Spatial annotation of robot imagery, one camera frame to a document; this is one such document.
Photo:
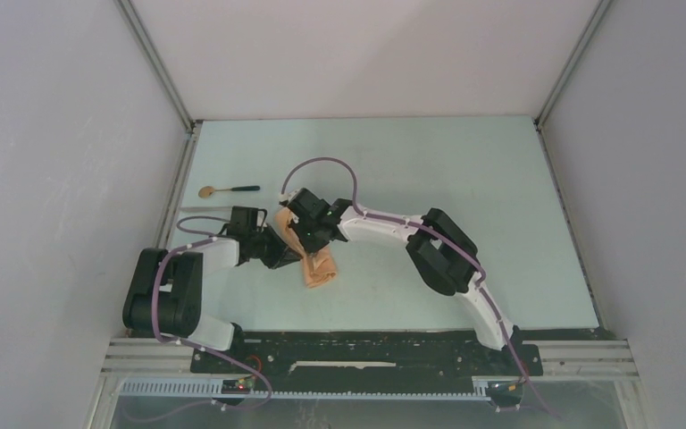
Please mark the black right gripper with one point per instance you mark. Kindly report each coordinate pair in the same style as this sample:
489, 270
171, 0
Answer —
311, 247

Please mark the aluminium frame rail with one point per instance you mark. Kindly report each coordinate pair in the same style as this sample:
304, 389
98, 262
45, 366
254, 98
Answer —
146, 357

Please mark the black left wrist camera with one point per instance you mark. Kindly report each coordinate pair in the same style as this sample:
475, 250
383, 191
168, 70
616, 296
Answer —
246, 220

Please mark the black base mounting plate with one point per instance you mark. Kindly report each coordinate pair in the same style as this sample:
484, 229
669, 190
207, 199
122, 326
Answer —
407, 363

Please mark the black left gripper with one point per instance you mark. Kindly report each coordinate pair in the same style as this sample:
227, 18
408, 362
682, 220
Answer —
282, 254

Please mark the peach cloth napkin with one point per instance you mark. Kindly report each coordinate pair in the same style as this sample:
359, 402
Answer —
318, 268

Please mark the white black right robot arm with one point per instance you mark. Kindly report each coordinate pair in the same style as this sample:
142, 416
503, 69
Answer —
442, 254

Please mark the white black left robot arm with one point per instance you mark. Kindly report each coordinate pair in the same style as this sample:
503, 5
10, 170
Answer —
166, 289

